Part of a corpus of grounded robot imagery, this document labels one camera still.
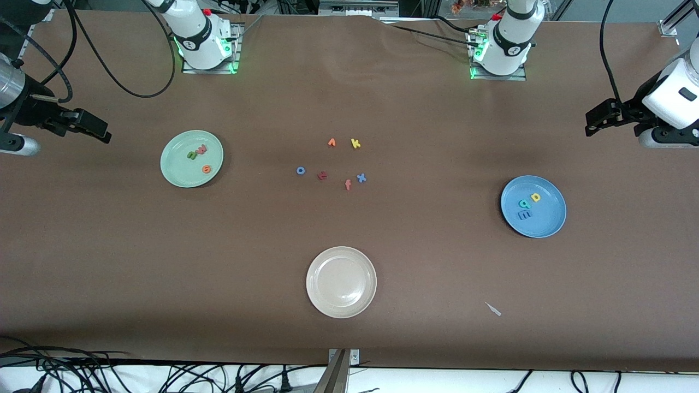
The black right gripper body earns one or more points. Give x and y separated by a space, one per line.
27 109

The teal foam letter b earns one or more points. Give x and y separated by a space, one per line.
527 205

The blue foam letter m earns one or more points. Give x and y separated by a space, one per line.
519 215

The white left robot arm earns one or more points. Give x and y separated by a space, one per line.
510 38

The green plate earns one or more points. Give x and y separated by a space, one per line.
177 164

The blue plate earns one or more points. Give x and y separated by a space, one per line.
549 218

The orange dried flowers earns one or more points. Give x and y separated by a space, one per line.
461 6

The small white paper scrap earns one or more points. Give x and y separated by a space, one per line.
494 310

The grey metal background equipment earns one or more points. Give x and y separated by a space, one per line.
357 6

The beige plate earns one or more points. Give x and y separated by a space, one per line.
341 282

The aluminium frame profile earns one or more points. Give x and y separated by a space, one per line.
42 15
670 24

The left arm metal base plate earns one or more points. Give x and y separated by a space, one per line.
513 77

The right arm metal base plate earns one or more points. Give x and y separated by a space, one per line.
236 54

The metal table edge bracket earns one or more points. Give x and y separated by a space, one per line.
336 376

